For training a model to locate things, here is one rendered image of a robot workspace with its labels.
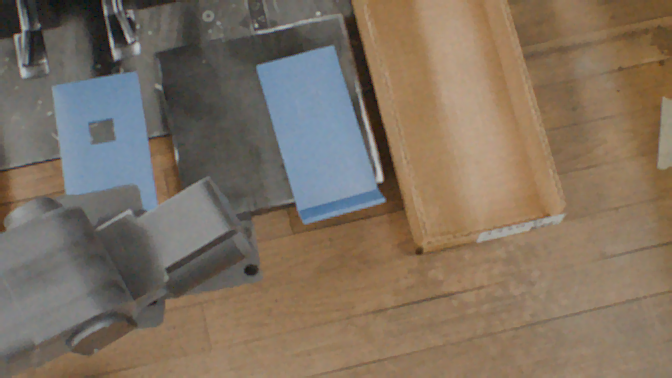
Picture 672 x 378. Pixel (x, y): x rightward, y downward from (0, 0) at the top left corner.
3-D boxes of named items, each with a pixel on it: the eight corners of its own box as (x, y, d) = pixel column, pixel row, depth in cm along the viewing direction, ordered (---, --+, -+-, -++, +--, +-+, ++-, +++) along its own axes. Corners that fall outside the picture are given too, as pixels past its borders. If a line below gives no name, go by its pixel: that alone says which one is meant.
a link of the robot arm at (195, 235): (204, 162, 85) (165, 117, 73) (268, 272, 83) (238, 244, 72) (55, 251, 85) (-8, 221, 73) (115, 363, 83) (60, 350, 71)
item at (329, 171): (304, 231, 108) (304, 223, 106) (256, 67, 112) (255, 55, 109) (383, 209, 109) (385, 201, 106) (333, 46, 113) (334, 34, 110)
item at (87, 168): (75, 263, 100) (68, 251, 97) (52, 88, 105) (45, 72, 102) (164, 247, 100) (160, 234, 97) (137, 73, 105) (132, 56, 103)
